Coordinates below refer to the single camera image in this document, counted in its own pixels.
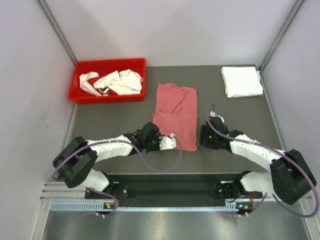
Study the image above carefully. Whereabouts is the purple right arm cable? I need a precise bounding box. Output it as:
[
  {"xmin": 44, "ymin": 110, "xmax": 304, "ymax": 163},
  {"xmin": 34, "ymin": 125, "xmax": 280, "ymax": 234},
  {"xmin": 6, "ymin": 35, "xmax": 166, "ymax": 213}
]
[{"xmin": 205, "ymin": 102, "xmax": 319, "ymax": 219}]

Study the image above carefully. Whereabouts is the aluminium corner post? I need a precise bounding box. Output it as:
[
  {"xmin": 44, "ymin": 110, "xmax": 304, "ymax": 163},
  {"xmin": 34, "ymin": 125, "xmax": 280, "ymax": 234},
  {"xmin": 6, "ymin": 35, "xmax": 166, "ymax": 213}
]
[
  {"xmin": 36, "ymin": 0, "xmax": 78, "ymax": 65},
  {"xmin": 258, "ymin": 0, "xmax": 306, "ymax": 72}
]

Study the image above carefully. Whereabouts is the red plastic bin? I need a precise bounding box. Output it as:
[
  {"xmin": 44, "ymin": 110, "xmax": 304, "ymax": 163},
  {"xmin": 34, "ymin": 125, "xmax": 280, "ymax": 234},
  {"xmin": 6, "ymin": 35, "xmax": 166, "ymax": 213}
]
[{"xmin": 67, "ymin": 57, "xmax": 147, "ymax": 105}]

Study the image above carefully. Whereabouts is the left aluminium corner post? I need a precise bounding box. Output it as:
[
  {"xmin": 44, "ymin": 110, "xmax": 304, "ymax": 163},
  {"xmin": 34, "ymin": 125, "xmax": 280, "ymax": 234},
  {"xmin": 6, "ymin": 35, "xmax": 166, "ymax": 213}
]
[{"xmin": 36, "ymin": 0, "xmax": 78, "ymax": 65}]

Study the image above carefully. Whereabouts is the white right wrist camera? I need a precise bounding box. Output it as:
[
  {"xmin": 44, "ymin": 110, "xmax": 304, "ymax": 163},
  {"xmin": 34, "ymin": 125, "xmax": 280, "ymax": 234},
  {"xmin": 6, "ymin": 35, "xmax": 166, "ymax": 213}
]
[{"xmin": 209, "ymin": 111, "xmax": 224, "ymax": 122}]

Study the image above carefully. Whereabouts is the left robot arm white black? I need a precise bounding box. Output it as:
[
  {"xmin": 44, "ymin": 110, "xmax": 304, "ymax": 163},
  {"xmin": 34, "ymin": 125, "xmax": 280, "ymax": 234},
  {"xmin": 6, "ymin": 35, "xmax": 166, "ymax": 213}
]
[{"xmin": 52, "ymin": 122, "xmax": 170, "ymax": 199}]

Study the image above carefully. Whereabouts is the white and red t shirt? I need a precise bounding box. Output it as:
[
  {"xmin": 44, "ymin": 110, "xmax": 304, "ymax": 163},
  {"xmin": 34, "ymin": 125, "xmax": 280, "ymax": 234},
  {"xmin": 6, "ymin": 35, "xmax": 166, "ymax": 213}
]
[{"xmin": 79, "ymin": 69, "xmax": 144, "ymax": 97}]

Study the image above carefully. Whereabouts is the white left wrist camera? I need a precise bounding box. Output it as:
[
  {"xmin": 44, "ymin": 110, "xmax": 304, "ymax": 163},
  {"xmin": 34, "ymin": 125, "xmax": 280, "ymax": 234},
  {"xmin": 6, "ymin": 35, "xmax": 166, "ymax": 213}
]
[{"xmin": 159, "ymin": 133, "xmax": 177, "ymax": 151}]

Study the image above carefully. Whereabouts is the aluminium frame rail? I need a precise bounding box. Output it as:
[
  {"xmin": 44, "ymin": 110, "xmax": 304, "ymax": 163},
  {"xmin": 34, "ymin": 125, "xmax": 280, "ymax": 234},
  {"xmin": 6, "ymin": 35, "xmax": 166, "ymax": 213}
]
[{"xmin": 39, "ymin": 181, "xmax": 313, "ymax": 201}]

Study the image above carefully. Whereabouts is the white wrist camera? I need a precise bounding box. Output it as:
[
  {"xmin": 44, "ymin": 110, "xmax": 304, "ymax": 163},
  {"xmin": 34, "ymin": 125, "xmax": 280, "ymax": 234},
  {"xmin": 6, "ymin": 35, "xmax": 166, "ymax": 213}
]
[
  {"xmin": 159, "ymin": 133, "xmax": 177, "ymax": 151},
  {"xmin": 209, "ymin": 111, "xmax": 224, "ymax": 122}
]

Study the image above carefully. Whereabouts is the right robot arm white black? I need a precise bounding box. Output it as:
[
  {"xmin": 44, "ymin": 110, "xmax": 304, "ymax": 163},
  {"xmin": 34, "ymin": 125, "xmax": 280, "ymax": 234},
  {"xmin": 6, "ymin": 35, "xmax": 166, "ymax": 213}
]
[{"xmin": 197, "ymin": 116, "xmax": 317, "ymax": 205}]

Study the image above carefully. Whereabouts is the grey slotted cable duct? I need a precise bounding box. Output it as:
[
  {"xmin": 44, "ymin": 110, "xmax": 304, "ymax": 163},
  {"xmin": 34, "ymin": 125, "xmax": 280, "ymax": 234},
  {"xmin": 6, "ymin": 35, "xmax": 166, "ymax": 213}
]
[{"xmin": 50, "ymin": 201, "xmax": 253, "ymax": 213}]

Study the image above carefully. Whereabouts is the folded white t shirt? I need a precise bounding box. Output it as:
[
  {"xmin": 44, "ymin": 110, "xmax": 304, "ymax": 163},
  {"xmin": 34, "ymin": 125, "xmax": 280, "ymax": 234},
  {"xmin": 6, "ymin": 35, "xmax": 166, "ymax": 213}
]
[{"xmin": 221, "ymin": 66, "xmax": 264, "ymax": 98}]

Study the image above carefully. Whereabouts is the right aluminium corner post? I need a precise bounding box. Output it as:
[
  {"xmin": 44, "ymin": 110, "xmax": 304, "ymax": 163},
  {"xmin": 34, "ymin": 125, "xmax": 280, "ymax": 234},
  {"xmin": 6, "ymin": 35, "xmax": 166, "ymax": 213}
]
[{"xmin": 258, "ymin": 0, "xmax": 306, "ymax": 72}]

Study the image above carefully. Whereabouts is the pink t shirt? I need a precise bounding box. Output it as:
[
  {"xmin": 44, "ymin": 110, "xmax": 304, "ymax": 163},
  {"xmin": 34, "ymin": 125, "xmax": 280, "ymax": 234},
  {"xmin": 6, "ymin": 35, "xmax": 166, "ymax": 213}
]
[{"xmin": 152, "ymin": 83, "xmax": 198, "ymax": 152}]

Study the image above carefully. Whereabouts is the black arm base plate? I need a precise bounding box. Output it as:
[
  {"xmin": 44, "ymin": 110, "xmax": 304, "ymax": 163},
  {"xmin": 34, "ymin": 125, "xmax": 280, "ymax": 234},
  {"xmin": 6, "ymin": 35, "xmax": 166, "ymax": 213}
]
[{"xmin": 101, "ymin": 173, "xmax": 262, "ymax": 200}]

